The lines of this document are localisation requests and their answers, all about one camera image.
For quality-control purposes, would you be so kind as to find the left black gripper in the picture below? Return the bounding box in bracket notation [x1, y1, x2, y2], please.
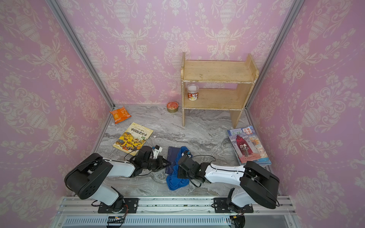
[143, 155, 172, 172]

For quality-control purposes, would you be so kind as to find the dark blue book yellow label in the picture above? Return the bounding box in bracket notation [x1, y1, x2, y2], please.
[165, 146, 180, 175]

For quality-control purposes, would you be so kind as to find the blue cloth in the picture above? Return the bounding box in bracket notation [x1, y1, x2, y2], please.
[166, 146, 192, 192]

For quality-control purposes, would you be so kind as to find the yellow history picture book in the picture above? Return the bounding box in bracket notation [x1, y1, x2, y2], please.
[113, 123, 154, 156]

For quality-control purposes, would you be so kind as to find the Hamlet purple red book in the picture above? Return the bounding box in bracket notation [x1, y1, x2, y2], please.
[231, 135, 261, 163]

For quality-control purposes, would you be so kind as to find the colourful sunflower magazine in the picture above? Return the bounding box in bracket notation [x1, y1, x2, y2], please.
[227, 126, 272, 167]

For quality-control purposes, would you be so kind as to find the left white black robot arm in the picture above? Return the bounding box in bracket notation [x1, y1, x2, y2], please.
[64, 146, 171, 213]

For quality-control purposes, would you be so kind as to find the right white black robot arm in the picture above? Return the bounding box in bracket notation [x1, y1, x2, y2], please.
[177, 155, 280, 214]

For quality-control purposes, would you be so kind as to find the orange snack bag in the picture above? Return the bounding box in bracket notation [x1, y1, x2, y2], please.
[110, 106, 132, 124]

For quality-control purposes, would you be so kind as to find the white red cup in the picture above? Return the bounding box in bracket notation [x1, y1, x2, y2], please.
[187, 84, 199, 101]

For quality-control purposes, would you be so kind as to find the wooden two-tier shelf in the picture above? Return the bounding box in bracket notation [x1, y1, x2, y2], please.
[181, 54, 259, 127]

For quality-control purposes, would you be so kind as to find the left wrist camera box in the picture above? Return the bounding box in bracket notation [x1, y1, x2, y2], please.
[153, 145, 162, 159]

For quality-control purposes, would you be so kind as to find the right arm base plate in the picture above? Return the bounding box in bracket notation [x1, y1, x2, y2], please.
[211, 197, 254, 214]

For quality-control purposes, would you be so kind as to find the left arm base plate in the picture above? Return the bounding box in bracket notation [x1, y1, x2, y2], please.
[98, 197, 139, 214]

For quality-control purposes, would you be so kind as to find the aluminium front rail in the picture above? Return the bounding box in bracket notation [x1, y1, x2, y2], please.
[51, 196, 301, 228]

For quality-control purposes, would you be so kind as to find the left aluminium corner post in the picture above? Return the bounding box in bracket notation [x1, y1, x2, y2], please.
[46, 0, 115, 110]

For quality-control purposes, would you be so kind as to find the aluminium corner post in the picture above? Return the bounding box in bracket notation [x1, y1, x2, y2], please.
[46, 0, 115, 110]
[245, 0, 305, 111]

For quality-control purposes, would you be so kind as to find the right aluminium corner post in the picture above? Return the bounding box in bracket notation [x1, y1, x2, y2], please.
[245, 0, 305, 111]

